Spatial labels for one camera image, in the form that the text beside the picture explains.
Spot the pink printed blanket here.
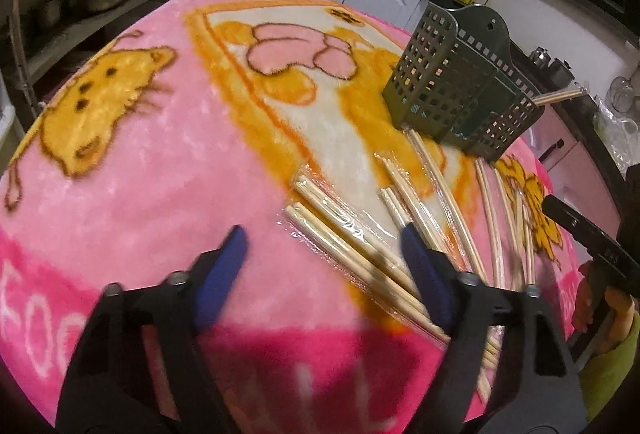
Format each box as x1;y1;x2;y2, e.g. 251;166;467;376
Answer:
0;0;593;434

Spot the chopstick pair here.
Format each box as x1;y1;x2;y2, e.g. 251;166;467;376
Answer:
532;86;589;108

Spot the person's right hand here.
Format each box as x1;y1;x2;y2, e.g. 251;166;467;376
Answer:
571;263;636;350

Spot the pile of chopsticks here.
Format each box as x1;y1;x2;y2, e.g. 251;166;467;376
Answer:
285;129;538;402

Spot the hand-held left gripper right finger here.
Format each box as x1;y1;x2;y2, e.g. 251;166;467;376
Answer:
399;224;589;434

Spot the large metal kettle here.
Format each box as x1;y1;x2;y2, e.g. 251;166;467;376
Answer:
550;56;574;83

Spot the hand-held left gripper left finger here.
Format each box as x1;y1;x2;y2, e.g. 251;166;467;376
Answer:
55;225;250;434

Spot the green plastic utensil holder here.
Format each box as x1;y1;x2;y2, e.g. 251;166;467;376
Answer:
381;4;546;163

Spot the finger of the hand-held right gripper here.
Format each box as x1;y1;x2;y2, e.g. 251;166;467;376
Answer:
541;194;593;247

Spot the glass jug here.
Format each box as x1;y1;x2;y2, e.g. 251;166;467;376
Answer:
609;66;640;116

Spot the metal shelf rack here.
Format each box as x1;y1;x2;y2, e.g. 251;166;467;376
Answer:
7;0;207;82

